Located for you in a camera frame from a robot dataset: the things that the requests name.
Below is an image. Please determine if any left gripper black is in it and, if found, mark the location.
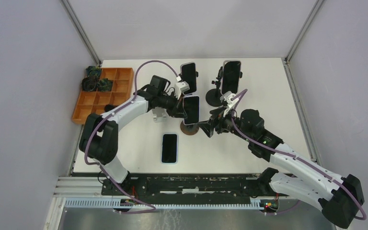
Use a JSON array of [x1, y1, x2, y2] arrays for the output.
[[158, 92, 187, 119]]

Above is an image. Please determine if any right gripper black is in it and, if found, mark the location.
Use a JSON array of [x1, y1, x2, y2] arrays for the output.
[[196, 105, 253, 142]]

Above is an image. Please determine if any lilac cased phone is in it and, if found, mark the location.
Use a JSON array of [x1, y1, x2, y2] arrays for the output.
[[183, 95, 200, 125]]

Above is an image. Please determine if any silver white phone stand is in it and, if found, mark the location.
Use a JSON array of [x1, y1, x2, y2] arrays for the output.
[[151, 107, 167, 123]]

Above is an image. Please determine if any brown round base stand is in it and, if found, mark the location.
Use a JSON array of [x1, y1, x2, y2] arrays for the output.
[[180, 121, 199, 136]]

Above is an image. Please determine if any light blue cased phone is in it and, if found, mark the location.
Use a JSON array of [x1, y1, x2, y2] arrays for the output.
[[161, 133, 178, 164]]

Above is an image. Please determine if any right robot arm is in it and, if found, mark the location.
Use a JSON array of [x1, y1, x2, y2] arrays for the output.
[[198, 107, 367, 229]]

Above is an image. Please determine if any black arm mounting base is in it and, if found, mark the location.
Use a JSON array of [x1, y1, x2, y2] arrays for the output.
[[101, 172, 290, 206]]

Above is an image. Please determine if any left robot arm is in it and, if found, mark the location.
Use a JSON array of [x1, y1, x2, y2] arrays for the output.
[[79, 75, 190, 195]]

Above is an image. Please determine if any black rear right stand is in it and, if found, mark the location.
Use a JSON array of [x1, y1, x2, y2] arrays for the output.
[[206, 67, 243, 107]]

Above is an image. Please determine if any white cased rear left phone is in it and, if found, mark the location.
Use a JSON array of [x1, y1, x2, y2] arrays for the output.
[[180, 62, 197, 95]]

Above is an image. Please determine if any white cased phone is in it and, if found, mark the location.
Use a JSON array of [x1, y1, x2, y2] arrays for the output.
[[221, 60, 242, 94], [180, 62, 197, 95]]

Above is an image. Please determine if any white cased rear right phone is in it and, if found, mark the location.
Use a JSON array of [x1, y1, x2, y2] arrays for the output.
[[221, 60, 242, 94]]

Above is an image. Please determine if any orange compartment tray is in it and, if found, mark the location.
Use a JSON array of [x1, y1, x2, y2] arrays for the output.
[[71, 68, 134, 125]]

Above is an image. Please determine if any green bundle at corner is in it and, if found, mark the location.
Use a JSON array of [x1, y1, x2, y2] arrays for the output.
[[85, 66, 102, 79]]

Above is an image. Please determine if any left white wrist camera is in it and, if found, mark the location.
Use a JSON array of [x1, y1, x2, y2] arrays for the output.
[[174, 76, 190, 98]]

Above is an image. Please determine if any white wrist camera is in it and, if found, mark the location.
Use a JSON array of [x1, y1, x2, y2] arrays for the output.
[[220, 91, 239, 117], [174, 76, 190, 98]]

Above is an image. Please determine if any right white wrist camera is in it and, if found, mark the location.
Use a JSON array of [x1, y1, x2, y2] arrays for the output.
[[220, 91, 239, 117]]

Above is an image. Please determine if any green patterned cable bundle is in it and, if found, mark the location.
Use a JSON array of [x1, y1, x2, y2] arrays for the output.
[[97, 78, 114, 92]]

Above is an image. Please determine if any dark coiled cable bundle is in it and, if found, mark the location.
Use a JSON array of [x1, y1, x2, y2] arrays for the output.
[[81, 76, 98, 92]]

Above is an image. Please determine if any white slotted cable duct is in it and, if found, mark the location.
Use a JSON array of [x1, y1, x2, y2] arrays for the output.
[[64, 198, 280, 210]]

